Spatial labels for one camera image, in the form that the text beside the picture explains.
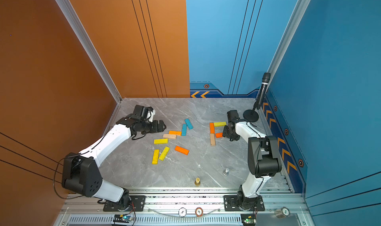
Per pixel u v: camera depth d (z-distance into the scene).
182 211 0.71
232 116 0.77
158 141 0.98
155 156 0.89
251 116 1.08
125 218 0.71
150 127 0.76
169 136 0.97
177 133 0.99
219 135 1.00
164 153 0.89
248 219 0.71
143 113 0.68
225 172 0.81
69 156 0.43
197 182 0.76
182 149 0.92
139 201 0.74
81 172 0.42
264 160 0.48
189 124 1.06
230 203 0.73
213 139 0.97
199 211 0.71
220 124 1.03
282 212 0.66
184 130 1.03
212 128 1.02
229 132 0.81
